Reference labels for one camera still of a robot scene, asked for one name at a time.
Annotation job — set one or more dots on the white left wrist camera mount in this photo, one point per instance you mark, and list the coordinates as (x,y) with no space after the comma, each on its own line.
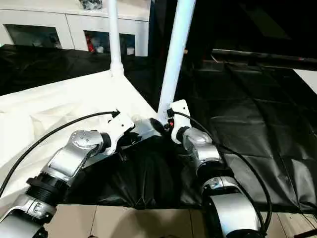
(120,129)

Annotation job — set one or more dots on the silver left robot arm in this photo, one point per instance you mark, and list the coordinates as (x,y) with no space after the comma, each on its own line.
(69,153)

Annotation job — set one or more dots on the black bar with red light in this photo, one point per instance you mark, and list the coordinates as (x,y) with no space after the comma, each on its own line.
(267,58)

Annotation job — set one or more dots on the red bottle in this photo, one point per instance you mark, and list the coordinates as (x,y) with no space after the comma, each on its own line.
(90,44)

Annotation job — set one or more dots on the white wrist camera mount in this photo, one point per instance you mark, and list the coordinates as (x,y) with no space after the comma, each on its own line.
(179,111)
(120,129)

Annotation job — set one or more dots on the white cabinet with glass doors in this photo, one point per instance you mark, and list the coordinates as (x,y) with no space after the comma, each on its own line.
(62,19)

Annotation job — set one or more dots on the flat white board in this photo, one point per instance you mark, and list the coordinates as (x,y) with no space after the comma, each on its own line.
(308,80)

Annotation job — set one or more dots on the black mat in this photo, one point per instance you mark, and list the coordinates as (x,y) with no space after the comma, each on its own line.
(235,148)

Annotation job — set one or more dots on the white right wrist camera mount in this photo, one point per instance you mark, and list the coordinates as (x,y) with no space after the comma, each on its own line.
(179,111)

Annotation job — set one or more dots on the white plastic table leg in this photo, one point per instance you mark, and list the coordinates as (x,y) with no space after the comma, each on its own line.
(175,62)
(115,37)

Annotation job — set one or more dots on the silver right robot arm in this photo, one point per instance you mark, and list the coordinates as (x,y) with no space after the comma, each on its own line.
(205,153)

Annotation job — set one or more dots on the dark object on cabinet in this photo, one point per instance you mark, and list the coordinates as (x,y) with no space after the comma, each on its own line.
(91,4)

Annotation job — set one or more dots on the white plastic table top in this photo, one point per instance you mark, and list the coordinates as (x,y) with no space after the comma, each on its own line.
(49,104)

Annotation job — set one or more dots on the small white cup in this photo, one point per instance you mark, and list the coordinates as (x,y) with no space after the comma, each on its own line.
(130,50)
(99,49)

